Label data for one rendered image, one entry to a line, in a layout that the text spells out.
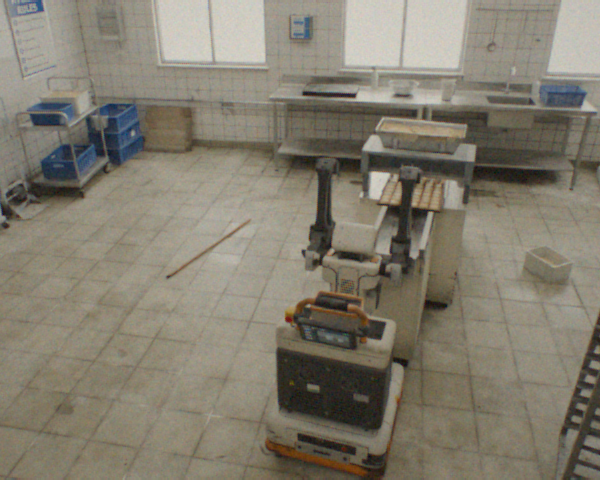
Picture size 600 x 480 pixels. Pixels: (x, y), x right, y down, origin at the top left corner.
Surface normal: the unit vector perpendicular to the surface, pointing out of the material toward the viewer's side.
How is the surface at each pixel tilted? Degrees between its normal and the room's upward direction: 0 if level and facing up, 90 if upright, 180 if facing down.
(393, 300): 90
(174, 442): 0
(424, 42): 90
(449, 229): 90
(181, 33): 90
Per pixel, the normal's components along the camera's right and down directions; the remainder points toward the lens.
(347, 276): -0.31, 0.33
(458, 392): -0.01, -0.88
